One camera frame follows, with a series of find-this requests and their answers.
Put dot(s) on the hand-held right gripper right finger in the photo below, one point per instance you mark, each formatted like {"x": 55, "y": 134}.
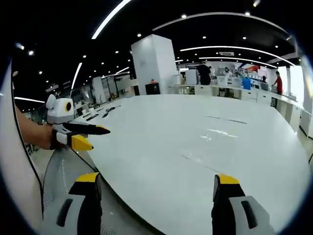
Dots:
{"x": 232, "y": 208}

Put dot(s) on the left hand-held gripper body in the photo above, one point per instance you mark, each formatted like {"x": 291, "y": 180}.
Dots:
{"x": 57, "y": 110}

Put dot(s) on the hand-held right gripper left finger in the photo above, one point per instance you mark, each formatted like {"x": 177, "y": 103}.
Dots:
{"x": 80, "y": 195}

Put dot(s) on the flat black device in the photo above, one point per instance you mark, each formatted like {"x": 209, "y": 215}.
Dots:
{"x": 91, "y": 117}

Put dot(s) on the small black device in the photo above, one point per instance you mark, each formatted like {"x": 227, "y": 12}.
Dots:
{"x": 105, "y": 115}

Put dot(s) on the grey mesh chair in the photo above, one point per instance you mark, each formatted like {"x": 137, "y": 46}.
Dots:
{"x": 58, "y": 176}

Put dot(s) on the person in white shirt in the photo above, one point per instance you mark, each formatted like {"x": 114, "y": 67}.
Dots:
{"x": 17, "y": 159}

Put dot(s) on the black cabinet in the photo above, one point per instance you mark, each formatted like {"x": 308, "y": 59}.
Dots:
{"x": 152, "y": 88}

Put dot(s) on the white square pillar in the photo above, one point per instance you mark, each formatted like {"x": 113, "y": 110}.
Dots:
{"x": 154, "y": 63}

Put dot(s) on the long ceiling strip light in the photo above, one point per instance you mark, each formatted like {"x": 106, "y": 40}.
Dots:
{"x": 107, "y": 20}

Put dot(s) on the blue box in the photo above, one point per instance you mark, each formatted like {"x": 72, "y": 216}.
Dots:
{"x": 247, "y": 83}

